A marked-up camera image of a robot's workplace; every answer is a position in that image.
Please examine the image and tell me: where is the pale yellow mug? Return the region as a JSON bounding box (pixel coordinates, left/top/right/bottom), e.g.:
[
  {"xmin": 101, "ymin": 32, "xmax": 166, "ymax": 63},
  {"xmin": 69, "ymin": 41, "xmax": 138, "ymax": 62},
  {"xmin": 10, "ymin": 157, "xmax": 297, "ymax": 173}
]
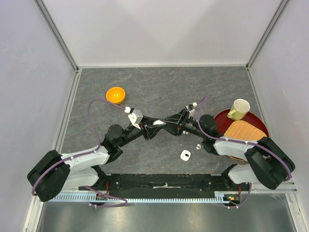
[{"xmin": 227, "ymin": 99, "xmax": 250, "ymax": 120}]

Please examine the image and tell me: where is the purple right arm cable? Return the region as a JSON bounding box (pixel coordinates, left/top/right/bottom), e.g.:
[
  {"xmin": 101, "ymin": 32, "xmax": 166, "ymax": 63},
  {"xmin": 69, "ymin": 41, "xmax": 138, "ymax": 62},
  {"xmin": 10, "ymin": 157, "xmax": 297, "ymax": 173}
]
[{"xmin": 193, "ymin": 96, "xmax": 293, "ymax": 209}]

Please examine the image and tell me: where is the orange plastic bowl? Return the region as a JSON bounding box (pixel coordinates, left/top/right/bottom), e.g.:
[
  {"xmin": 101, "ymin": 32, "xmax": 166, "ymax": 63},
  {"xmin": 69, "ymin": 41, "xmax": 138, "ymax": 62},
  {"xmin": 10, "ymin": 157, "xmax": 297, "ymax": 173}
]
[{"xmin": 106, "ymin": 87, "xmax": 126, "ymax": 104}]

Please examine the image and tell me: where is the dark red round tray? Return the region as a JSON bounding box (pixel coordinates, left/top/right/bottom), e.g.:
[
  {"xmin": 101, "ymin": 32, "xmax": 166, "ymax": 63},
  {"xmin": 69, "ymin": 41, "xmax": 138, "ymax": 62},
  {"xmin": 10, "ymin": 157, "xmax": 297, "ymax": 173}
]
[{"xmin": 214, "ymin": 109, "xmax": 269, "ymax": 161}]

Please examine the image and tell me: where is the white earbud charging case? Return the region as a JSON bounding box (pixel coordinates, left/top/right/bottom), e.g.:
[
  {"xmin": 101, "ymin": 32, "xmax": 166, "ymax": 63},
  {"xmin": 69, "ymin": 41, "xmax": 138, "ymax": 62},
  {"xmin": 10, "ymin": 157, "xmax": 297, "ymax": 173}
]
[{"xmin": 153, "ymin": 119, "xmax": 166, "ymax": 126}]

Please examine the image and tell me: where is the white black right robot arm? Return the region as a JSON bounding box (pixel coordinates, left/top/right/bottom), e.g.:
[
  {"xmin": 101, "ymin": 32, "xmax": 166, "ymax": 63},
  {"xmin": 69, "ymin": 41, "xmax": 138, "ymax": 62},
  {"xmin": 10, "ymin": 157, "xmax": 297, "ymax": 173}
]
[{"xmin": 161, "ymin": 108, "xmax": 295, "ymax": 190}]

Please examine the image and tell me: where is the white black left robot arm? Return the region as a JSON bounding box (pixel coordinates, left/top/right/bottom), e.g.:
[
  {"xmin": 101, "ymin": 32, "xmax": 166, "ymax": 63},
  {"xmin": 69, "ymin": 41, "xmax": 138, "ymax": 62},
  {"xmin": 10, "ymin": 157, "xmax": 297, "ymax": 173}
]
[{"xmin": 27, "ymin": 117, "xmax": 166, "ymax": 202}]

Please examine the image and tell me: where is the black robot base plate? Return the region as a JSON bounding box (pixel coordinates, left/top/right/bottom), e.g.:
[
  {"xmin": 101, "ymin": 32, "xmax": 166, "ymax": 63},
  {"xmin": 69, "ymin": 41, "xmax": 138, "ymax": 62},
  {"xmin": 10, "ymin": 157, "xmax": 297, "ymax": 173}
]
[{"xmin": 92, "ymin": 174, "xmax": 249, "ymax": 199}]

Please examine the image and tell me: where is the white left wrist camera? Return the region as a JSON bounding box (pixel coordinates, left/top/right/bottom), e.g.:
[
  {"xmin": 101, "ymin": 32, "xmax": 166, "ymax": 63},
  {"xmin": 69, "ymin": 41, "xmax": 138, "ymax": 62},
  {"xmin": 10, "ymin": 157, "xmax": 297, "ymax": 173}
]
[{"xmin": 128, "ymin": 109, "xmax": 143, "ymax": 130}]

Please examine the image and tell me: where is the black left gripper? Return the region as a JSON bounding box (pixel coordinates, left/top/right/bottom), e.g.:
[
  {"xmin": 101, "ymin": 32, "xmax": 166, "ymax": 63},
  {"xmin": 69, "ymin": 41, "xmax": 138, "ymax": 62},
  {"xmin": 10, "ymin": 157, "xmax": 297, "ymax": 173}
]
[{"xmin": 118, "ymin": 115, "xmax": 165, "ymax": 147}]

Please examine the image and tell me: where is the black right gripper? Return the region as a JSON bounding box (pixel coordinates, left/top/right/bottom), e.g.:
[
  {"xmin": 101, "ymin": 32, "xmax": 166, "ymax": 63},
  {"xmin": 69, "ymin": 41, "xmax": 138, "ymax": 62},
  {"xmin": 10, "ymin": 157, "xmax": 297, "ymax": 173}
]
[{"xmin": 160, "ymin": 107, "xmax": 207, "ymax": 139}]

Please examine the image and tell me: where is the light blue cable duct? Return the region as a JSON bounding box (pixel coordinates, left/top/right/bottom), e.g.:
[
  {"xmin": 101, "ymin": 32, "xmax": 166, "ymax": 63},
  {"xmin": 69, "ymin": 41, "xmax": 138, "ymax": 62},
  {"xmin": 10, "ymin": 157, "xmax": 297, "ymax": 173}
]
[{"xmin": 49, "ymin": 191, "xmax": 235, "ymax": 203}]

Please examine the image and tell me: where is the woven bamboo basket tray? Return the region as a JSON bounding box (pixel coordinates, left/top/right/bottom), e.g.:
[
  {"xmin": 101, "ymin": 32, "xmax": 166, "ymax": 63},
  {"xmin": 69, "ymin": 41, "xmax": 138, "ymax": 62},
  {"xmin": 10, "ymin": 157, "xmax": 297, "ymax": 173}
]
[{"xmin": 224, "ymin": 120, "xmax": 267, "ymax": 141}]

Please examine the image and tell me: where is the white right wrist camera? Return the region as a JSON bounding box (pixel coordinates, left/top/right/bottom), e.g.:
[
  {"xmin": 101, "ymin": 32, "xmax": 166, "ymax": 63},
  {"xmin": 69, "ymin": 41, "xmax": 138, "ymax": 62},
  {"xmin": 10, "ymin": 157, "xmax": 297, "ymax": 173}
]
[{"xmin": 186, "ymin": 102, "xmax": 197, "ymax": 118}]

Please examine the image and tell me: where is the aluminium frame rail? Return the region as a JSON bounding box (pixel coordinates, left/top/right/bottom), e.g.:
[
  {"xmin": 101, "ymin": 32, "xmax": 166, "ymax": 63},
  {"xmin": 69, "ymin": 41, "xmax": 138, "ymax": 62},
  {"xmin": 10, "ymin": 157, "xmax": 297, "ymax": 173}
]
[{"xmin": 33, "ymin": 0, "xmax": 80, "ymax": 73}]

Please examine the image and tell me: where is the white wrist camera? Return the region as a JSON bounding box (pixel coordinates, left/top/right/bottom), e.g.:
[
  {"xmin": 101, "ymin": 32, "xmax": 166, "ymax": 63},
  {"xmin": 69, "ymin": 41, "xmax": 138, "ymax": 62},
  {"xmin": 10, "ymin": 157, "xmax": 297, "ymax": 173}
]
[
  {"xmin": 186, "ymin": 102, "xmax": 197, "ymax": 118},
  {"xmin": 128, "ymin": 109, "xmax": 143, "ymax": 130}
]

